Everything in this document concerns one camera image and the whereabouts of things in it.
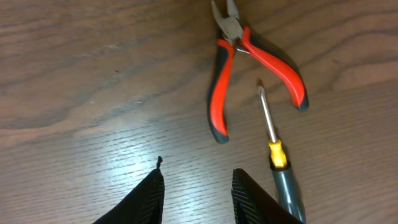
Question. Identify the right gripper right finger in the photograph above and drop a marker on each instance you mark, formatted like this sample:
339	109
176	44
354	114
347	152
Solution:
252	204

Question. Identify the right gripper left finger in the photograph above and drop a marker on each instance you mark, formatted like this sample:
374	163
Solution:
142	205

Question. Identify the red black pliers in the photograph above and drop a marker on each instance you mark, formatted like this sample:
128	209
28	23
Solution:
237	37

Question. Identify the yellow black screwdriver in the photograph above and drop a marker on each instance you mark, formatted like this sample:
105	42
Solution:
280	161

